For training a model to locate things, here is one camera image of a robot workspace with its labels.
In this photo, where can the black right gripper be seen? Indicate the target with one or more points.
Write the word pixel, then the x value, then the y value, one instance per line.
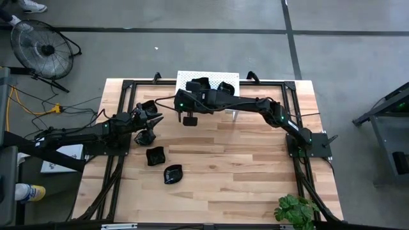
pixel 188 111

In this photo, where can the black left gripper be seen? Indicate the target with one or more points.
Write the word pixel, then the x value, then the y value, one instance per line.
pixel 140 126

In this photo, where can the black wavy square mini plate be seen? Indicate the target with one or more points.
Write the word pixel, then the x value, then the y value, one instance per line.
pixel 151 106
pixel 155 156
pixel 204 82

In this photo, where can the black round wavy mini plate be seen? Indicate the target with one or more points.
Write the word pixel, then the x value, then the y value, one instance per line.
pixel 144 139
pixel 226 87
pixel 172 174

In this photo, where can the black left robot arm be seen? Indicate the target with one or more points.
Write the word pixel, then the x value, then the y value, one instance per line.
pixel 73 137

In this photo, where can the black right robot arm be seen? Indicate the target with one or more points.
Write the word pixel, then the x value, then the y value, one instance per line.
pixel 249 103

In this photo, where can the black table clamp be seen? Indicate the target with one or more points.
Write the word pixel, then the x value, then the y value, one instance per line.
pixel 252 76
pixel 156 77

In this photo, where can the white perforated metal shelf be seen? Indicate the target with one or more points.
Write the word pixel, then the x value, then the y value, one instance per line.
pixel 223 76

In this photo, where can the yellow power splitter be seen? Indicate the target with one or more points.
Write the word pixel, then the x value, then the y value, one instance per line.
pixel 57 108

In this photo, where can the white printed carton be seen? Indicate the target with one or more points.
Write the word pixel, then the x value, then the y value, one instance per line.
pixel 64 158

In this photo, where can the black diagonal strut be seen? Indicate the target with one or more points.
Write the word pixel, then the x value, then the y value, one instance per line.
pixel 48 153

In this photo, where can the black floor fan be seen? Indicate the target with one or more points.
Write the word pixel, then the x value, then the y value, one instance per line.
pixel 41 49

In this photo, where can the white yellow spray bottle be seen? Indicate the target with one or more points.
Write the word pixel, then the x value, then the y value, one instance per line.
pixel 30 192

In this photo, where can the green potted plant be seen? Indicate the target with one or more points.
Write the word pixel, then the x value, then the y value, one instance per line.
pixel 294 211

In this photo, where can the person's white shoe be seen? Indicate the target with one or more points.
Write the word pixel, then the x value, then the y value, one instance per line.
pixel 32 6
pixel 17 21

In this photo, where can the grey metal workbench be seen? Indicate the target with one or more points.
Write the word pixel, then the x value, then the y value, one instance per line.
pixel 383 143

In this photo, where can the black box on workbench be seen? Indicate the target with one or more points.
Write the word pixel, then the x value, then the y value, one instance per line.
pixel 401 163

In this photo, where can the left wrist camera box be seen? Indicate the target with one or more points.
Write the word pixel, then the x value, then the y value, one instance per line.
pixel 139 113

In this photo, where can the black aluminium table frame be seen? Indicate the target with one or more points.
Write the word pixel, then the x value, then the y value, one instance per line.
pixel 153 82

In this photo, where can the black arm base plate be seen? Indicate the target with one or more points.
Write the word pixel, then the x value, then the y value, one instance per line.
pixel 96 150
pixel 319 147

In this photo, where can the silver rail bracket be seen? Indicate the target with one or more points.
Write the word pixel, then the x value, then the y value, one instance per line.
pixel 286 227
pixel 119 226

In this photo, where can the black front rail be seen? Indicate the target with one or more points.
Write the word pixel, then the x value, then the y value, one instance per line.
pixel 64 226

